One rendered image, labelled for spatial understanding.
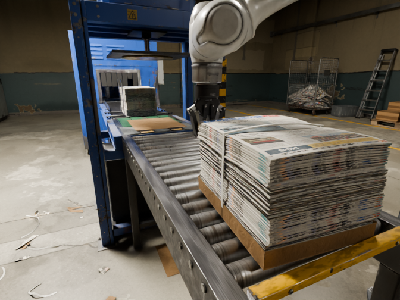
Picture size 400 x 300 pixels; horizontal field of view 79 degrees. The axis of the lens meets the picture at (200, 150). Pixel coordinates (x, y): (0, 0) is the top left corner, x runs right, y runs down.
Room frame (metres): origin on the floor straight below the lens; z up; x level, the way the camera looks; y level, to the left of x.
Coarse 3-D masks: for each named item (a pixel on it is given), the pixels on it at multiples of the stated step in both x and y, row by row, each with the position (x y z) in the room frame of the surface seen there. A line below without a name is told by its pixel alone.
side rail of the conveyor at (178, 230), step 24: (144, 168) 0.91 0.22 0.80; (144, 192) 0.88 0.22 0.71; (168, 192) 0.70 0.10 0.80; (168, 216) 0.56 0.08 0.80; (168, 240) 0.57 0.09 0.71; (192, 240) 0.46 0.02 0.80; (192, 264) 0.41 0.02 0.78; (216, 264) 0.39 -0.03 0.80; (192, 288) 0.41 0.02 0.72; (216, 288) 0.33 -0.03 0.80; (240, 288) 0.33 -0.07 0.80
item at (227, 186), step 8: (264, 128) 0.61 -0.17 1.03; (272, 128) 0.61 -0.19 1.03; (280, 128) 0.61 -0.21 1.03; (288, 128) 0.61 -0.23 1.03; (296, 128) 0.61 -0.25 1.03; (304, 128) 0.61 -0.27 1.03; (312, 128) 0.61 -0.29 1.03; (320, 128) 0.60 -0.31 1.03; (224, 144) 0.54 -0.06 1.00; (224, 152) 0.54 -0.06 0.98; (224, 160) 0.55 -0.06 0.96; (224, 168) 0.54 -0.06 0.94; (224, 176) 0.54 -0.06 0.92; (224, 184) 0.55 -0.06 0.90; (224, 192) 0.55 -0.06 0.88; (224, 200) 0.54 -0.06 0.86
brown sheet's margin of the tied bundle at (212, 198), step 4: (200, 180) 0.70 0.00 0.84; (200, 184) 0.70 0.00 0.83; (204, 184) 0.66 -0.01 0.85; (200, 188) 0.70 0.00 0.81; (204, 188) 0.66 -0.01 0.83; (208, 188) 0.63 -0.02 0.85; (204, 192) 0.67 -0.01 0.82; (208, 192) 0.63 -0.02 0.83; (212, 192) 0.60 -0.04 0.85; (208, 196) 0.63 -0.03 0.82; (212, 196) 0.60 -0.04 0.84; (216, 196) 0.58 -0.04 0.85; (208, 200) 0.63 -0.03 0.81; (212, 200) 0.60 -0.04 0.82; (216, 200) 0.58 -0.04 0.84; (212, 204) 0.60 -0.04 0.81; (216, 204) 0.58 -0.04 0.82; (216, 208) 0.58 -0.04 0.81
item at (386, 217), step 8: (384, 216) 0.56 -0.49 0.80; (392, 216) 0.56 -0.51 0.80; (384, 224) 0.54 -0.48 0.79; (392, 224) 0.52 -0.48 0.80; (392, 248) 0.51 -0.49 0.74; (376, 256) 0.54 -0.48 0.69; (384, 256) 0.52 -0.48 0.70; (392, 256) 0.51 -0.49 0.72; (384, 264) 0.52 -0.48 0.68; (392, 264) 0.50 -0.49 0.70
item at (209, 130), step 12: (216, 120) 0.72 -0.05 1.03; (228, 120) 0.71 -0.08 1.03; (240, 120) 0.70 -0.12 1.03; (252, 120) 0.70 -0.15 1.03; (264, 120) 0.69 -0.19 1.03; (276, 120) 0.70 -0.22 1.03; (288, 120) 0.70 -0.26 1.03; (300, 120) 0.70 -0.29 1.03; (204, 132) 0.66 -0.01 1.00; (216, 132) 0.58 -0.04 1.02; (204, 144) 0.68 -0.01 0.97; (216, 144) 0.58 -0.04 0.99; (204, 156) 0.68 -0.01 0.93; (216, 156) 0.59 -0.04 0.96; (204, 168) 0.68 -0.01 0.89; (216, 168) 0.59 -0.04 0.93; (204, 180) 0.68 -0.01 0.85; (216, 180) 0.59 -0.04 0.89; (216, 192) 0.59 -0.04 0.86
